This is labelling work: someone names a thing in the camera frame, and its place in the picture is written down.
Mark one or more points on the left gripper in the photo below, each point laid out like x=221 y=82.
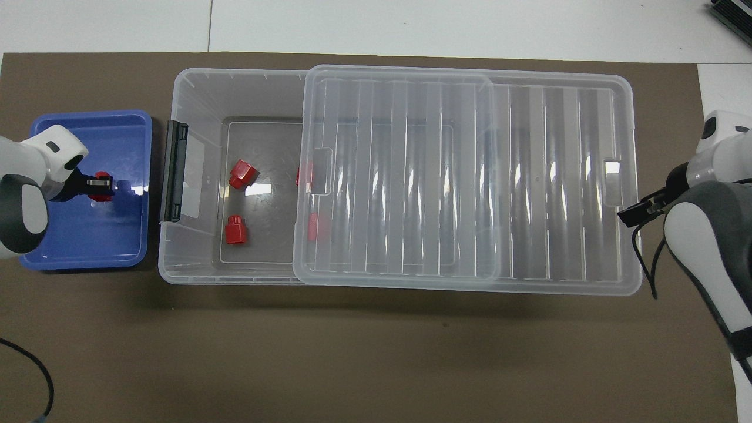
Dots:
x=75 y=184

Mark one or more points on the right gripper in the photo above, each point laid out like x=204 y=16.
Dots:
x=677 y=181

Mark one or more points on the red block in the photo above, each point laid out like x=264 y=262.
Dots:
x=103 y=197
x=242 y=174
x=317 y=227
x=236 y=230
x=305 y=175

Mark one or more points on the clear plastic box lid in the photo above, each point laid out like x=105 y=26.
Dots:
x=558 y=147

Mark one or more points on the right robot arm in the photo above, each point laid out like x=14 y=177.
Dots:
x=705 y=247

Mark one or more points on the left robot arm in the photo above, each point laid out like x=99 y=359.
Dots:
x=20 y=217

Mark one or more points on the black box latch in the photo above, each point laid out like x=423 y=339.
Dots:
x=174 y=170

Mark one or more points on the clear plastic storage box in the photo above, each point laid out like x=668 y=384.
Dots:
x=200 y=100

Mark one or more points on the blue plastic tray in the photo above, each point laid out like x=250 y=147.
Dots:
x=114 y=235

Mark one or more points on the dark device corner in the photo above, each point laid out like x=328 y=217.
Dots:
x=733 y=14

